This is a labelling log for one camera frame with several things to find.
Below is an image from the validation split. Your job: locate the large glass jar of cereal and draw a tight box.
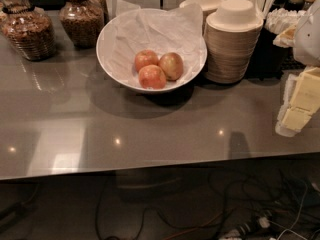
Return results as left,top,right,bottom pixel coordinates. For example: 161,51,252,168
1,0,55,61

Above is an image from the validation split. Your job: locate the white paper liner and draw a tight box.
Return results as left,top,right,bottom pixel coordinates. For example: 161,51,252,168
103,0,208,89

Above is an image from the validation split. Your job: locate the black cable on floor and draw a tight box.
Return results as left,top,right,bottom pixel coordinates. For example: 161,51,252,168
94,170,234,240

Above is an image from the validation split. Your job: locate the middle glass jar of cereal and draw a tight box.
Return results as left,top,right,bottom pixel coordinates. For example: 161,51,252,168
59,0,104,48

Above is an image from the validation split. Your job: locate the red apple front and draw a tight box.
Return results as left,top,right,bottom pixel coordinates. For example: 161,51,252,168
138,65,167,89

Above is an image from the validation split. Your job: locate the red-green apple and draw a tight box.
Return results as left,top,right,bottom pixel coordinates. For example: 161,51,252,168
158,52,183,81

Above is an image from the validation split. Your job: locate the red apple back left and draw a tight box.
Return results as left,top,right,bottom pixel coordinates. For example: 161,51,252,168
134,49,159,72

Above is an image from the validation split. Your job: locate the black condiment organizer tray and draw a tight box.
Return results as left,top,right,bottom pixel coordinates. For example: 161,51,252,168
245,8,304,80

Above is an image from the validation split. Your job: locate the red apple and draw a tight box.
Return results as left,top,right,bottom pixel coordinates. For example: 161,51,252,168
134,49,159,72
138,65,167,89

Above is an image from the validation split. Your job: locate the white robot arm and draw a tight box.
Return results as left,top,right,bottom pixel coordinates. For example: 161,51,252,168
275,0,320,137

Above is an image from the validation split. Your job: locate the white ceramic bowl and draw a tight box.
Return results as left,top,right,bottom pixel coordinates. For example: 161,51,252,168
95,7,208,94

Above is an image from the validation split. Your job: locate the white power strip on floor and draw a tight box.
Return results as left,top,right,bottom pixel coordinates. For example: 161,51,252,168
218,217,270,240

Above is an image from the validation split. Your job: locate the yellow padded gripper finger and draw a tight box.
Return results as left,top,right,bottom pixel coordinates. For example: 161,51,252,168
275,66,320,137

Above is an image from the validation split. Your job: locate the front stack of paper bowls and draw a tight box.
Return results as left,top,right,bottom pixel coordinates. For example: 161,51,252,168
203,0,263,84

